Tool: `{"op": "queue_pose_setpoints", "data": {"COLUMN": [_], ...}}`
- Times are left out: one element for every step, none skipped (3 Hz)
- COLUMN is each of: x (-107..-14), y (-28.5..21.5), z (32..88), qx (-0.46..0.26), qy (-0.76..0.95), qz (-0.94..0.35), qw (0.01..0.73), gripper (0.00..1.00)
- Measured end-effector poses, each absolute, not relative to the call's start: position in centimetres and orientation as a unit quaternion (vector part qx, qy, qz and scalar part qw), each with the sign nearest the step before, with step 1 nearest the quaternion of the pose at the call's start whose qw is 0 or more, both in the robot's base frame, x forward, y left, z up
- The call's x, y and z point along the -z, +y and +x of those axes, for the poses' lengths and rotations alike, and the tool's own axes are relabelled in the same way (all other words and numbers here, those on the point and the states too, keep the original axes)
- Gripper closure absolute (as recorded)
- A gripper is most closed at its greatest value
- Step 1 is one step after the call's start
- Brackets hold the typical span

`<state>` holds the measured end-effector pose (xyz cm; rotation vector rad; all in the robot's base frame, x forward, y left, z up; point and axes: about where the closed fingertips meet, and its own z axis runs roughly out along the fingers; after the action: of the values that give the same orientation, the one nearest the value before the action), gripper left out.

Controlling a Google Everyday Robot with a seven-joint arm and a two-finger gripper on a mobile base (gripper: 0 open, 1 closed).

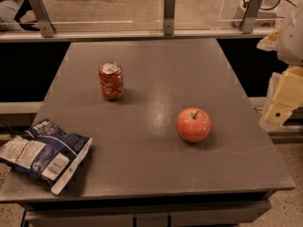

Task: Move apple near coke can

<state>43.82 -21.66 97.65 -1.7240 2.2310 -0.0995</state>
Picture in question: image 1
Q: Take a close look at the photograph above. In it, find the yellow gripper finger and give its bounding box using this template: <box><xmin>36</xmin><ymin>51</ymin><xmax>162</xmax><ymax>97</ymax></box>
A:
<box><xmin>263</xmin><ymin>66</ymin><xmax>303</xmax><ymax>126</ymax></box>
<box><xmin>257</xmin><ymin>27</ymin><xmax>280</xmax><ymax>51</ymax></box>

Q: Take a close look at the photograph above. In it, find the red apple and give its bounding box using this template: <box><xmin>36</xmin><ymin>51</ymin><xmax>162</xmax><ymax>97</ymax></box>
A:
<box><xmin>177</xmin><ymin>108</ymin><xmax>211</xmax><ymax>143</ymax></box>

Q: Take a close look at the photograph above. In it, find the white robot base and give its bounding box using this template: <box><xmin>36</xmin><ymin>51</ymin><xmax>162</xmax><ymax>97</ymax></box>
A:
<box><xmin>233</xmin><ymin>0</ymin><xmax>281</xmax><ymax>27</ymax></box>

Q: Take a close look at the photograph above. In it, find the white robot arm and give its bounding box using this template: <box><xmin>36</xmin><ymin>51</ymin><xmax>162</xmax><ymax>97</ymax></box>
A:
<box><xmin>257</xmin><ymin>2</ymin><xmax>303</xmax><ymax>130</ymax></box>

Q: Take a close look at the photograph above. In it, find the red coke can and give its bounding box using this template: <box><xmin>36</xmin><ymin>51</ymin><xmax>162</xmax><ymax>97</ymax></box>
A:
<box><xmin>98</xmin><ymin>62</ymin><xmax>124</xmax><ymax>100</ymax></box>

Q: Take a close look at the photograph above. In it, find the clear acrylic barrier panel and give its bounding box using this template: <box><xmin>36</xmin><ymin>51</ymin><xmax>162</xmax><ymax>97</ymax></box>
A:
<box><xmin>0</xmin><ymin>0</ymin><xmax>303</xmax><ymax>33</ymax></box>

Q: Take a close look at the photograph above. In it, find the blue chip bag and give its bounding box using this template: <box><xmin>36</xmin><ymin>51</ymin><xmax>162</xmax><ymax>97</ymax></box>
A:
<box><xmin>0</xmin><ymin>119</ymin><xmax>92</xmax><ymax>195</ymax></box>

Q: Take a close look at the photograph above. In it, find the right metal bracket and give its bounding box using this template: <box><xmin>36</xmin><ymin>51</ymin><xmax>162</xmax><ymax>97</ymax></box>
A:
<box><xmin>240</xmin><ymin>0</ymin><xmax>263</xmax><ymax>34</ymax></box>

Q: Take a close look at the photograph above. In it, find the metal bracket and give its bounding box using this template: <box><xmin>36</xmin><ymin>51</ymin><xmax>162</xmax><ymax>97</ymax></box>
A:
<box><xmin>163</xmin><ymin>0</ymin><xmax>176</xmax><ymax>36</ymax></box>
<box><xmin>240</xmin><ymin>0</ymin><xmax>263</xmax><ymax>34</ymax></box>
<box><xmin>28</xmin><ymin>0</ymin><xmax>55</xmax><ymax>38</ymax></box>

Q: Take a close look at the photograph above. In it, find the middle metal bracket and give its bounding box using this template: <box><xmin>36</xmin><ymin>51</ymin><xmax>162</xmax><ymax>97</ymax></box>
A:
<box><xmin>163</xmin><ymin>0</ymin><xmax>176</xmax><ymax>36</ymax></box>

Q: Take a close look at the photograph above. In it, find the left metal bracket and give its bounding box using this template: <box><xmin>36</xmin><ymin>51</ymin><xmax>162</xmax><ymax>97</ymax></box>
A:
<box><xmin>28</xmin><ymin>0</ymin><xmax>55</xmax><ymax>38</ymax></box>

